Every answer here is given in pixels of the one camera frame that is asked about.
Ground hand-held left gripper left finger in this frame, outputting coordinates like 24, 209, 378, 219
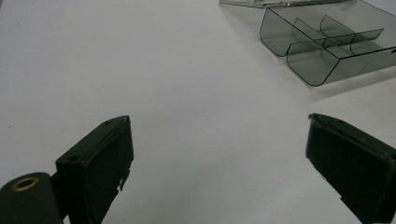
55, 115, 134, 224

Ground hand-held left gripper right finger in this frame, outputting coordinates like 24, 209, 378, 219
305, 113, 396, 224

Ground smoky transparent box lid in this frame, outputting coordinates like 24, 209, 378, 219
219, 0, 353, 9

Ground smoky transparent divided organizer box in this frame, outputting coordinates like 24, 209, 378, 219
259, 0, 396, 88

